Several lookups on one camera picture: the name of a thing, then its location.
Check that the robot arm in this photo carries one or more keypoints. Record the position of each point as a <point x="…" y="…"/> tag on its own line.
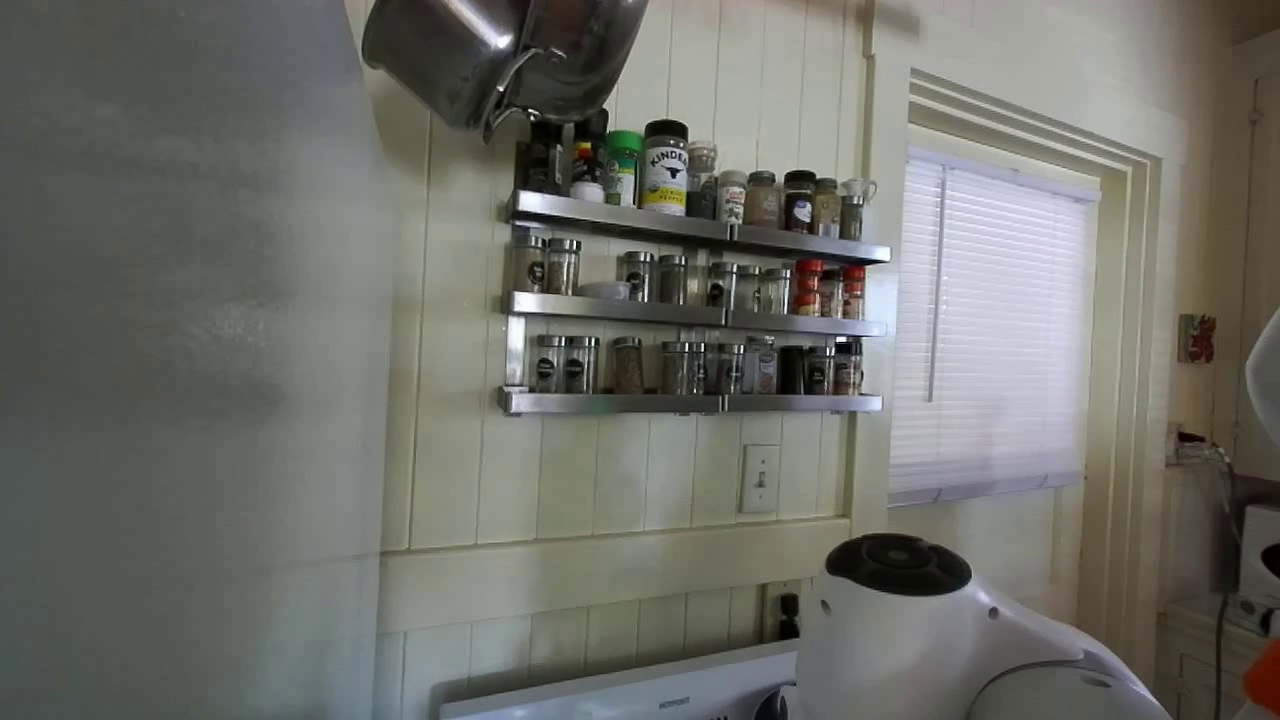
<point x="900" y="650"/>

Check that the hanging steel pan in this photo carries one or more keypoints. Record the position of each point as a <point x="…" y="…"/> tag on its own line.
<point x="590" y="60"/>

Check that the steel lid spice jar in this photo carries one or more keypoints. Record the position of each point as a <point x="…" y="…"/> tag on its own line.
<point x="627" y="368"/>

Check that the row of steel lid jars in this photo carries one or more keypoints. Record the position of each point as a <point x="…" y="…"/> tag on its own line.
<point x="748" y="290"/>
<point x="652" y="280"/>
<point x="566" y="366"/>
<point x="546" y="268"/>

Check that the small white dish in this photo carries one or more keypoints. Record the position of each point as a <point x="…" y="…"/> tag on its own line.
<point x="604" y="291"/>

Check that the row of mixed spice jars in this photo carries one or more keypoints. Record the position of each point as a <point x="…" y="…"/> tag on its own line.
<point x="760" y="370"/>

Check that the white label spice jar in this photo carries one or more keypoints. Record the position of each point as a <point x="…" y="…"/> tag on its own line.
<point x="733" y="200"/>

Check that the large black lid spice jar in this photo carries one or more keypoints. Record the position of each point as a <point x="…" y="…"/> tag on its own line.
<point x="665" y="175"/>

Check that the glass spice grinder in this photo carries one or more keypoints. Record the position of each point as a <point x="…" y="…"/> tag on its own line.
<point x="702" y="180"/>

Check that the green lid spice jar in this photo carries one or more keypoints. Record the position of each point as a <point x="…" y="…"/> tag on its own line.
<point x="623" y="170"/>

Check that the brown spice jar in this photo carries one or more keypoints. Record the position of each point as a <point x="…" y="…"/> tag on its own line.
<point x="762" y="203"/>

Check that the row of red lid jars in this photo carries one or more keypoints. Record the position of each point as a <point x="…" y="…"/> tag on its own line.
<point x="828" y="292"/>

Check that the dark bottle with colourful label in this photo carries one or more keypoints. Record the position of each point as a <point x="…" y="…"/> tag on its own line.
<point x="588" y="160"/>

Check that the dark spice jar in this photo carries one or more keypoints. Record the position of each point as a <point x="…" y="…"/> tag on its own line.
<point x="799" y="205"/>

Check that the black box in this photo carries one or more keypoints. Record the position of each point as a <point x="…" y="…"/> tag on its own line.
<point x="540" y="160"/>

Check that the tan spice jar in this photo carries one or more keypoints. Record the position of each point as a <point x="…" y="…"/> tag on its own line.
<point x="826" y="210"/>

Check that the jar with small glass cup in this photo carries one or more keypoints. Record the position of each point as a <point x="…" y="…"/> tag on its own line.
<point x="853" y="215"/>

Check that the window with white blinds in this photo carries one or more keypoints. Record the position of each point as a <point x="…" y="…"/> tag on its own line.
<point x="1000" y="330"/>

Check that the hanging steel pot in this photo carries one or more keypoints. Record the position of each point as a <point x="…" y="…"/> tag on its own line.
<point x="440" y="55"/>

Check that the stove knob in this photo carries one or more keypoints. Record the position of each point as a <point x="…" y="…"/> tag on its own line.
<point x="772" y="706"/>

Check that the white cabinet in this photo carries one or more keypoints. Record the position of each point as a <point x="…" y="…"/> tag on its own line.
<point x="1195" y="660"/>

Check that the white appliance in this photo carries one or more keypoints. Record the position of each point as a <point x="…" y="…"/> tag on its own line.
<point x="1262" y="560"/>

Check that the steel wall spice rack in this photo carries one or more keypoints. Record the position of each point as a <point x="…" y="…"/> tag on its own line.
<point x="620" y="403"/>

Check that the cream light switch plate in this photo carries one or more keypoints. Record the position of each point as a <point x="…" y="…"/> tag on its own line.
<point x="760" y="480"/>

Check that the wall socket with black plug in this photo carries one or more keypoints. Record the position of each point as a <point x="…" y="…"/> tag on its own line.
<point x="788" y="615"/>

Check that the red wall ornament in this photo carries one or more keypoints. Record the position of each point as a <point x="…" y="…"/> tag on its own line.
<point x="1197" y="338"/>

